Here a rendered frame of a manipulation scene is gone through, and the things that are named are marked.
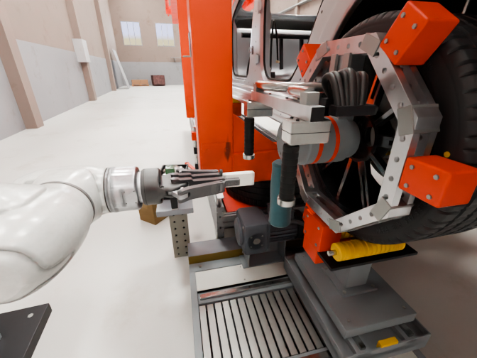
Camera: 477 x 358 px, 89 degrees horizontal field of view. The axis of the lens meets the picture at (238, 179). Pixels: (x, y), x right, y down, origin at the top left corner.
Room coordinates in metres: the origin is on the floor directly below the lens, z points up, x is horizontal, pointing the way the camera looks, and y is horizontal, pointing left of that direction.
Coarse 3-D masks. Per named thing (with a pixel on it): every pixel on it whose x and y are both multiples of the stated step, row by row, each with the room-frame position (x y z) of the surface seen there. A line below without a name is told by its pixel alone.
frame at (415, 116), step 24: (336, 48) 0.75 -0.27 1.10; (360, 48) 0.65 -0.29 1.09; (312, 72) 0.86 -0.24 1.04; (384, 72) 0.57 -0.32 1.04; (408, 72) 0.56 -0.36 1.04; (408, 96) 0.50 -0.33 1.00; (408, 120) 0.48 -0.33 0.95; (432, 120) 0.47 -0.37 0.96; (408, 144) 0.46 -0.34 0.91; (432, 144) 0.47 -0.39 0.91; (312, 168) 0.89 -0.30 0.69; (312, 192) 0.81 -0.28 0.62; (384, 192) 0.49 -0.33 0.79; (336, 216) 0.68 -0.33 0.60; (360, 216) 0.54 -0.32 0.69; (384, 216) 0.47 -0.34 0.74
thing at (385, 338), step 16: (288, 256) 0.97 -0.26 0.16; (288, 272) 0.91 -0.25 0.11; (304, 288) 0.77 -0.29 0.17; (304, 304) 0.75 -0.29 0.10; (320, 304) 0.71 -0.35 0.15; (320, 320) 0.63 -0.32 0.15; (416, 320) 0.62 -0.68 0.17; (336, 336) 0.57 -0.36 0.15; (368, 336) 0.57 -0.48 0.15; (384, 336) 0.57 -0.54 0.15; (400, 336) 0.57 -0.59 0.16; (416, 336) 0.56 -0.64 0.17; (336, 352) 0.52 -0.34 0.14; (352, 352) 0.52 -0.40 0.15; (368, 352) 0.51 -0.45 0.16; (384, 352) 0.52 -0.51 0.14; (400, 352) 0.54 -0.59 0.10
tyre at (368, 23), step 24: (360, 24) 0.81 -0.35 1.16; (384, 24) 0.71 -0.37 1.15; (456, 48) 0.52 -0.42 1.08; (432, 72) 0.55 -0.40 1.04; (456, 72) 0.50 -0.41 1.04; (432, 96) 0.53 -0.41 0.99; (456, 96) 0.49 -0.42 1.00; (456, 120) 0.47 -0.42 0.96; (456, 144) 0.46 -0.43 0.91; (408, 216) 0.50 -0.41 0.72; (432, 216) 0.45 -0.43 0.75; (456, 216) 0.46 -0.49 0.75; (384, 240) 0.54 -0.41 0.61; (408, 240) 0.49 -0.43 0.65
